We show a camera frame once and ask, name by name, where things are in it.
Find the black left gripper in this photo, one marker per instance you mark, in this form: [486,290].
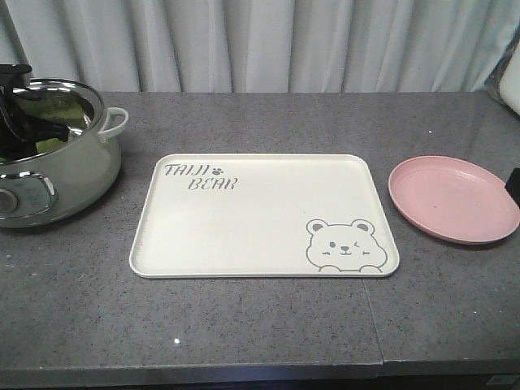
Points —
[15,141]

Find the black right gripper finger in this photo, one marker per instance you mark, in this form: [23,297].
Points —
[512,185]

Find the green lettuce leaf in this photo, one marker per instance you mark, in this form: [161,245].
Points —
[50,144]

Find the pink round plate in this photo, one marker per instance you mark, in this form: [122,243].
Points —
[453,200]

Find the cream bear serving tray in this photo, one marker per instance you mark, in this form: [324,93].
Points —
[263,215]

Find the green electric cooking pot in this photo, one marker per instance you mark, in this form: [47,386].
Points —
[63,179]

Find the white rice cooker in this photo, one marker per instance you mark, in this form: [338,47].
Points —
[509,86]

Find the grey pleated curtain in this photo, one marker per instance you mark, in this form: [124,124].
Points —
[261,46]

